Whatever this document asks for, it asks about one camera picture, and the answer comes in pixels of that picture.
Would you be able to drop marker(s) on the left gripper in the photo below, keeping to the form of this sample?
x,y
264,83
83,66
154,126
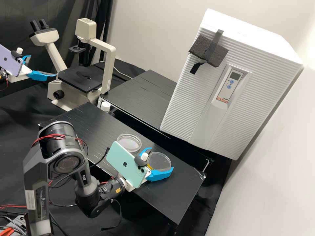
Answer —
x,y
24,71

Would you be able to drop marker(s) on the white-capped bottle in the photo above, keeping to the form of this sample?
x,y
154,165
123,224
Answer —
x,y
105,106

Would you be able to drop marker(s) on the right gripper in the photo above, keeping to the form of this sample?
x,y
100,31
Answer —
x,y
126,183

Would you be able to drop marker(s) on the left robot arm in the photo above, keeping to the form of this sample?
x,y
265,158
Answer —
x,y
2,78

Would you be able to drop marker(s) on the right wrist camera phone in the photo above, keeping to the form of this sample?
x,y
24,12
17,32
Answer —
x,y
123,159

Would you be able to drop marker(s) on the incubator door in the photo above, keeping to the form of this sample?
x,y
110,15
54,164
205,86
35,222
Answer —
x,y
187,105

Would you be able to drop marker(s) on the black platform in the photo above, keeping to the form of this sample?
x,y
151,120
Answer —
x,y
98,123
137,93

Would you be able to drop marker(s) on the wrist camera phone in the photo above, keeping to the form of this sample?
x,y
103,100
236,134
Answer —
x,y
9,60
123,159

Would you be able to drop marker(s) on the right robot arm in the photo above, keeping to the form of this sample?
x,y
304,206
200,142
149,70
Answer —
x,y
61,147

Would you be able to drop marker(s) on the white incubator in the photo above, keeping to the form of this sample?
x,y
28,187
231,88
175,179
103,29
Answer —
x,y
246,32

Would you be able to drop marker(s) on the petri dish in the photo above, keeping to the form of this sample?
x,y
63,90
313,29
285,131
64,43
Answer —
x,y
129,142

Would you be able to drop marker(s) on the cream microscope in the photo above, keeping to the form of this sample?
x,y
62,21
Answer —
x,y
108,64

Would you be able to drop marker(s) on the left wrist camera phone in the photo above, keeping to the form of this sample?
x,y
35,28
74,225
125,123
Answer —
x,y
9,60

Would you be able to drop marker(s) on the petri dish lid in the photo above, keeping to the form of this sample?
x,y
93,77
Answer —
x,y
159,161

